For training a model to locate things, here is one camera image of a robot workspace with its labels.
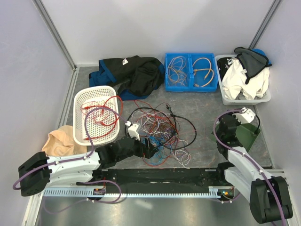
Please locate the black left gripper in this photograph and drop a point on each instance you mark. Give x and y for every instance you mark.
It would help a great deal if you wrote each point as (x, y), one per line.
(149, 151)

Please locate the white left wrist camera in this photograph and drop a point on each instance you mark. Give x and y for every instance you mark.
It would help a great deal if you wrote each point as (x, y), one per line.
(133, 130)

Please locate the slotted cable duct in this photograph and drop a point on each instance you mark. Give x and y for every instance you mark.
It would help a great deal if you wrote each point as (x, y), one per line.
(213, 192)

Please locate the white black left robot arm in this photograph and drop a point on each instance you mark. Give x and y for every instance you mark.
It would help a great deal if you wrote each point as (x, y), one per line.
(41, 171)

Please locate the beige bucket hat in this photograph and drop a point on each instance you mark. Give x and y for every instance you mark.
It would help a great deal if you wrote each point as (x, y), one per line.
(60, 143)

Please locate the white cloth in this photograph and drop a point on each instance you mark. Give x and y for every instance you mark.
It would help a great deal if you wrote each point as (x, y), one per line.
(233, 80)

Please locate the grey laundry basket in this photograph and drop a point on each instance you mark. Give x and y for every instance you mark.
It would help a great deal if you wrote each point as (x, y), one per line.
(240, 100)

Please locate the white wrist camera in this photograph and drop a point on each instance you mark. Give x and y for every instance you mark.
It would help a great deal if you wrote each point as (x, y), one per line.
(133, 130)
(245, 116)

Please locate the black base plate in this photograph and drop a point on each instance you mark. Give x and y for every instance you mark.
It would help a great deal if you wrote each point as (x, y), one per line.
(163, 180)

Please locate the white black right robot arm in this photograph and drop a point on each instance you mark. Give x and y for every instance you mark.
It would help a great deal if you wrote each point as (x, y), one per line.
(268, 195)

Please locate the green plastic tray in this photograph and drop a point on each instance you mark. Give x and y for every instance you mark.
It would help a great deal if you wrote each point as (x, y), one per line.
(247, 136)

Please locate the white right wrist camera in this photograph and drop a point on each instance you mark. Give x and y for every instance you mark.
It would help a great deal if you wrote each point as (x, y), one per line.
(245, 116)

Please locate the blue plastic bin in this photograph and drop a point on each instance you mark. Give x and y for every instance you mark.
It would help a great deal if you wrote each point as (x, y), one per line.
(190, 72)

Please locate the black blue jacket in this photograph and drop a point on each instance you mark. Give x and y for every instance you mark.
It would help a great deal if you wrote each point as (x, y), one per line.
(136, 76)

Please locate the black cable teal connector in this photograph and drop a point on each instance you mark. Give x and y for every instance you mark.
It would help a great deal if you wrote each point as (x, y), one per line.
(172, 131)

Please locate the white perforated basket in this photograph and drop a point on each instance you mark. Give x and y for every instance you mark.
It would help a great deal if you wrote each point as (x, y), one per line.
(94, 116)

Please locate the grey black cloth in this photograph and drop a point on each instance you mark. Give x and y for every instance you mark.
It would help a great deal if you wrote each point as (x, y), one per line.
(253, 62)

